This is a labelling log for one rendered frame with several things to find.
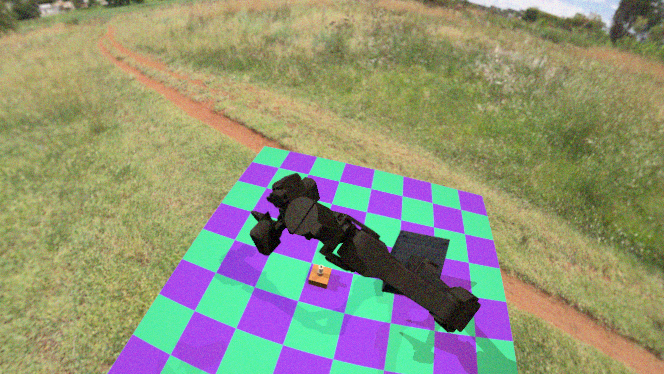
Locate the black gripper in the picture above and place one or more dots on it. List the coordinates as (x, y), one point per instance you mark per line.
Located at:
(267, 233)

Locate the orange square block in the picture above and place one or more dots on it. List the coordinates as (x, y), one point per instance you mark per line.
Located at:
(321, 281)

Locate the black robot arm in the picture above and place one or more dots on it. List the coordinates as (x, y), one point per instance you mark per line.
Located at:
(363, 252)

